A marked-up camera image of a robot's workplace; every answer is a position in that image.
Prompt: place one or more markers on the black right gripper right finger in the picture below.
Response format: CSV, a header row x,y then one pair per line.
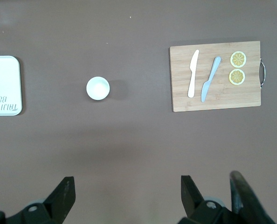
x,y
192,203

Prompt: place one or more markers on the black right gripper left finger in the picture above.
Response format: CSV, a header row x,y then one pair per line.
x,y
59,198

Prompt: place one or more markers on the white plastic cup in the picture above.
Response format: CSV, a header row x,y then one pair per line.
x,y
98,88

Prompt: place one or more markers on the white tray with bear print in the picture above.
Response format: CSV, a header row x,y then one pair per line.
x,y
4,84

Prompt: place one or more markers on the wooden cutting board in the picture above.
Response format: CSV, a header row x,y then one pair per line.
x,y
224,99

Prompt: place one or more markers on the grey plastic knife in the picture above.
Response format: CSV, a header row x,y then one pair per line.
x,y
210,80

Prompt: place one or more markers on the white plastic knife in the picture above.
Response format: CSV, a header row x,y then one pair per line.
x,y
193,75

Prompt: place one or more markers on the yellow lemon slice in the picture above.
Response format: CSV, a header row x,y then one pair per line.
x,y
238,59
237,77

